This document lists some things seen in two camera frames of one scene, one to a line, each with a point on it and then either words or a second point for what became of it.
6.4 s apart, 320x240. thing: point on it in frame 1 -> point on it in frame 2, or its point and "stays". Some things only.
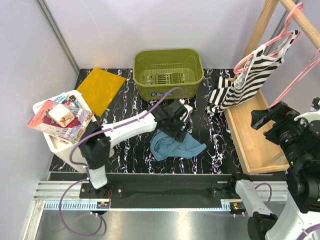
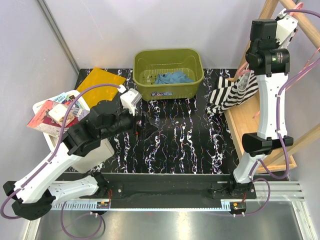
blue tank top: x=163 y=144 -> x=172 y=77
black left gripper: x=178 y=134 -> x=141 y=131
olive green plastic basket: x=156 y=71 stays
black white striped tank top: x=226 y=94 stays
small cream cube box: x=61 y=115 stays
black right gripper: x=282 y=112 -> x=276 y=44
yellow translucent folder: x=99 y=88 stays
